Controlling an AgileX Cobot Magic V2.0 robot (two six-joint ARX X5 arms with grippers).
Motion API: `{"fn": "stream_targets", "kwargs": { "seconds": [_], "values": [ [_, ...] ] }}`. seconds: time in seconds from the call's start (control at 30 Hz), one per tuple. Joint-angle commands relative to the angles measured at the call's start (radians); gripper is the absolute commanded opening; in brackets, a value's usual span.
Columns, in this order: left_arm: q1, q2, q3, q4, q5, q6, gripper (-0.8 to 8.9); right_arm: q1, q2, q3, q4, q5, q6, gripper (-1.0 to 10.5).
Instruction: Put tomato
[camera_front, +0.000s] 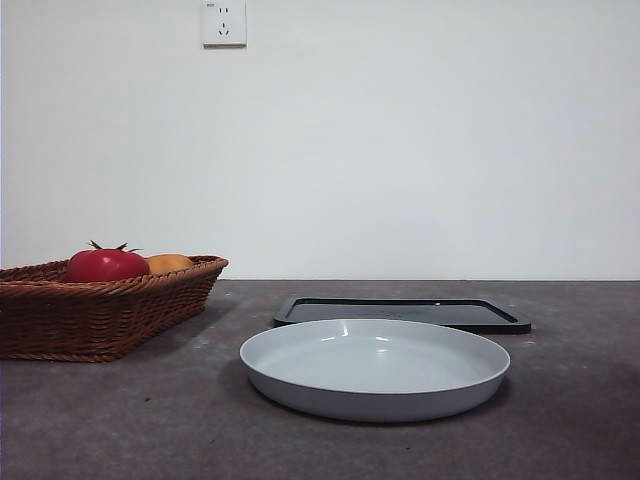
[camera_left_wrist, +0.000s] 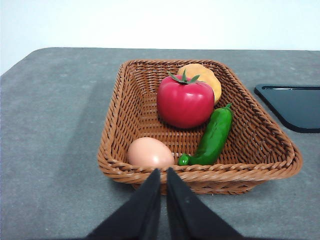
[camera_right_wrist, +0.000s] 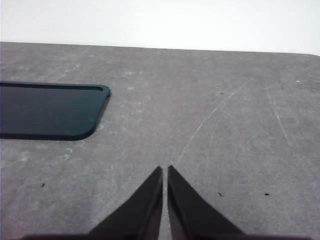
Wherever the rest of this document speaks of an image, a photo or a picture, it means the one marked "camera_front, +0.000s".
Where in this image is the orange fruit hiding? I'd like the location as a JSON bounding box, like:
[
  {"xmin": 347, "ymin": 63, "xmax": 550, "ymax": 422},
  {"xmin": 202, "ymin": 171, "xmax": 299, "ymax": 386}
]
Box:
[{"xmin": 144, "ymin": 253, "xmax": 194, "ymax": 275}]

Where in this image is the black rectangular tray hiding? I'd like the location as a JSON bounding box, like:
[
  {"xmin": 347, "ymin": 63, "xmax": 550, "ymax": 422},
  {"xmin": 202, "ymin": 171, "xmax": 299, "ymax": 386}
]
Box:
[{"xmin": 272, "ymin": 295, "xmax": 532, "ymax": 336}]

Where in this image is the grey round plate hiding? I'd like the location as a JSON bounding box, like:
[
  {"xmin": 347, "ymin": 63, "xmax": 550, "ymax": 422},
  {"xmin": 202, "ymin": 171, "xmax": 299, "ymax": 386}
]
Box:
[{"xmin": 238, "ymin": 317, "xmax": 512, "ymax": 424}]

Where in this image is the brown wicker basket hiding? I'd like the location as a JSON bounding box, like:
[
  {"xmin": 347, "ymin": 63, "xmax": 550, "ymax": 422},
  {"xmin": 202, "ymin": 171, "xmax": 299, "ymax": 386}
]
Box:
[{"xmin": 0, "ymin": 254, "xmax": 230, "ymax": 363}]

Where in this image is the white wall socket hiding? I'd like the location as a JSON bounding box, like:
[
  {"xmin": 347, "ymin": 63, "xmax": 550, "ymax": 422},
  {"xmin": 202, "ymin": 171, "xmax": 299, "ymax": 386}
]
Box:
[{"xmin": 202, "ymin": 0, "xmax": 248, "ymax": 50}]

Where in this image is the red tomato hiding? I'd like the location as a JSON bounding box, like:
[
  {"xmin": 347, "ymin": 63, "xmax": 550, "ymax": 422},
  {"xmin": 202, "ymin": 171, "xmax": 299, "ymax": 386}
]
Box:
[{"xmin": 65, "ymin": 239, "xmax": 152, "ymax": 283}]

